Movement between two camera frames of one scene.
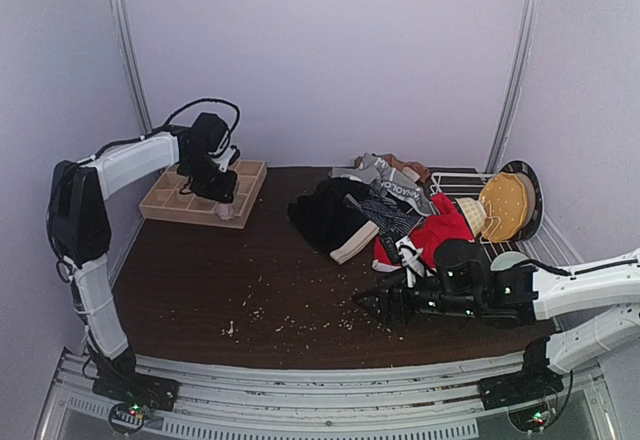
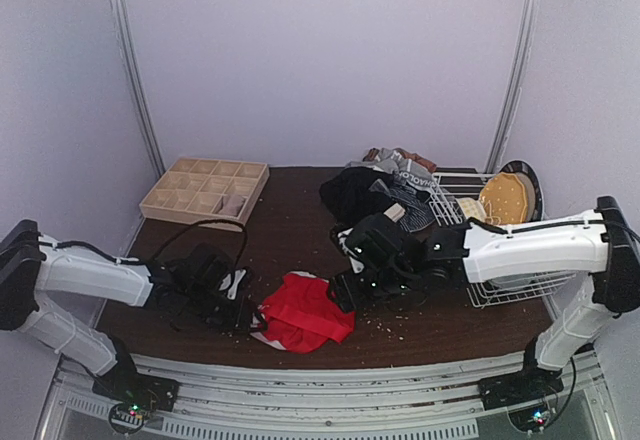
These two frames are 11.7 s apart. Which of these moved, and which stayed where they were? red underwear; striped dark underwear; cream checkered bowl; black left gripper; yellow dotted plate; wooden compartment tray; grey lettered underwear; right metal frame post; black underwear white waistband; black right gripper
Moved: grey lettered underwear; black right gripper; red underwear; black underwear white waistband; black left gripper; striped dark underwear
Stayed: wooden compartment tray; yellow dotted plate; right metal frame post; cream checkered bowl
